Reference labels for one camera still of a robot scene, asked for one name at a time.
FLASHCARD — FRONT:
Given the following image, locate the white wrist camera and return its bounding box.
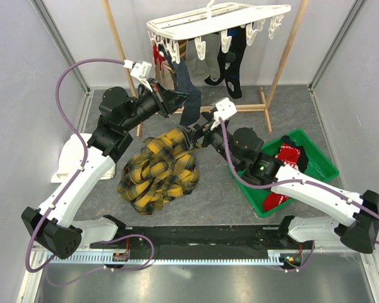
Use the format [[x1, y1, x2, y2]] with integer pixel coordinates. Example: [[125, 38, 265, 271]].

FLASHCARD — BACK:
[[210, 97, 237, 130], [130, 61, 152, 86]]

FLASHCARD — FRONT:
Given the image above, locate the red candy cane sock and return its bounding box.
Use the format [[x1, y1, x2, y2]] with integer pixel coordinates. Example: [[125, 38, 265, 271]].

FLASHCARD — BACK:
[[152, 44, 165, 69], [263, 193, 290, 211]]

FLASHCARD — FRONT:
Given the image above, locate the white folded towel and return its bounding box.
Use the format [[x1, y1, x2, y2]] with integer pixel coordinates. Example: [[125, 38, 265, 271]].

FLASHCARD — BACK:
[[51, 133, 116, 183]]

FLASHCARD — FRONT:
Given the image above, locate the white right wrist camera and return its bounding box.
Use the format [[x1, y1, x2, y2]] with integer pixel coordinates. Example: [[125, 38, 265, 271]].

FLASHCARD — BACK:
[[210, 97, 237, 130]]

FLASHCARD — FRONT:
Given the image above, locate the red cat face sock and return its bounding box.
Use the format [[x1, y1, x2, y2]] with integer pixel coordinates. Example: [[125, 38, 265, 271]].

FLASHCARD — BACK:
[[275, 143, 301, 170]]

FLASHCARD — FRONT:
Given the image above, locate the navy santa sock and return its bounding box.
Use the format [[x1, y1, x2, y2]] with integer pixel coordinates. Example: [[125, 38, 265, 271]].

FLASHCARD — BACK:
[[277, 136, 309, 172]]

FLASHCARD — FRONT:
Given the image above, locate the green plastic tray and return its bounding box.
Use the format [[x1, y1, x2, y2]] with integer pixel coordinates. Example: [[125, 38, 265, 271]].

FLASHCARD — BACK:
[[228, 129, 339, 218]]

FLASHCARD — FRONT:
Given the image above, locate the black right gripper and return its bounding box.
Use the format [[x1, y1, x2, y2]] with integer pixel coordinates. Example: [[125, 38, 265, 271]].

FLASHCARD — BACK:
[[179, 111, 241, 170]]

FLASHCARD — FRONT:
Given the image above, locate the grey sock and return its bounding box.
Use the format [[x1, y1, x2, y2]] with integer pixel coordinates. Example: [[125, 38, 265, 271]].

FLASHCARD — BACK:
[[186, 33, 220, 85]]

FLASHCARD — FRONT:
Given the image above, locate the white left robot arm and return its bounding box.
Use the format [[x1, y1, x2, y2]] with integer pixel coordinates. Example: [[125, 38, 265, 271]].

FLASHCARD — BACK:
[[21, 78, 189, 259]]

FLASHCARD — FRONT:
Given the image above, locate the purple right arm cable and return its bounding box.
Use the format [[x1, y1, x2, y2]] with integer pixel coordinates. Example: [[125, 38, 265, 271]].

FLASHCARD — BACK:
[[219, 117, 379, 249]]

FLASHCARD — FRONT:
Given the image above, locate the light blue cable duct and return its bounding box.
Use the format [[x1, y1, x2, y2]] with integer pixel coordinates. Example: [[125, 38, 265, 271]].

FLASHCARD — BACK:
[[51, 251, 284, 266]]

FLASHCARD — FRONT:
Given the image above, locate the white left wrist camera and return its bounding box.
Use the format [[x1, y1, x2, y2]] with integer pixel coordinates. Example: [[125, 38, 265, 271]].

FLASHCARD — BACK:
[[130, 61, 152, 86]]

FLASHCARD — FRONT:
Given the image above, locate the yellow black plaid cloth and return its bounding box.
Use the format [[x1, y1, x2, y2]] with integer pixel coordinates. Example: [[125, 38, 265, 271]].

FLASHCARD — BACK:
[[117, 127, 200, 215]]

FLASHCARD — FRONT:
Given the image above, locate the beige sock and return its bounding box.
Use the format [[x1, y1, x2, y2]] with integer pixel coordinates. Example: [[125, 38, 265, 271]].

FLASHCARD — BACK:
[[155, 61, 176, 90]]

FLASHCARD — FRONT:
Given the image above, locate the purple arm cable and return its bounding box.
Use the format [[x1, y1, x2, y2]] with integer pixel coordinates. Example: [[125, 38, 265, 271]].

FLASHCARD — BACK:
[[219, 117, 379, 249], [25, 57, 127, 273]]

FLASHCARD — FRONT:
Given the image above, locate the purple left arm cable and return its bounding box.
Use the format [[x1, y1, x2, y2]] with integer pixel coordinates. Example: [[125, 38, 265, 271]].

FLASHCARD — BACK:
[[25, 57, 127, 273]]

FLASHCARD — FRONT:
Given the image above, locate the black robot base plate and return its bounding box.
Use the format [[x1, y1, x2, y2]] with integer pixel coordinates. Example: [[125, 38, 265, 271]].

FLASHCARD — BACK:
[[90, 215, 316, 263]]

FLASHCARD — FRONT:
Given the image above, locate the white plastic clip hanger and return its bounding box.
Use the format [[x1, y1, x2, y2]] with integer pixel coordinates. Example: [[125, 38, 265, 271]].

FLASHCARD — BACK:
[[147, 1, 291, 63]]

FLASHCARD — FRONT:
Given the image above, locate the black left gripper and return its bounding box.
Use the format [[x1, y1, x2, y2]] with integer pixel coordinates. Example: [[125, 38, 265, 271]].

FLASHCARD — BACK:
[[121, 78, 191, 132]]

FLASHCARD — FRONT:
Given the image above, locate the wooden clothes rack frame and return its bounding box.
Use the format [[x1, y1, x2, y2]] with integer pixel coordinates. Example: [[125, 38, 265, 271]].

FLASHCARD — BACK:
[[101, 0, 310, 137]]

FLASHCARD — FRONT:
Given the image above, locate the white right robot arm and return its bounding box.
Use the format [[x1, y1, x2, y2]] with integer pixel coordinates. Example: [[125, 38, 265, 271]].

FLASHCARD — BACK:
[[182, 120, 379, 254]]

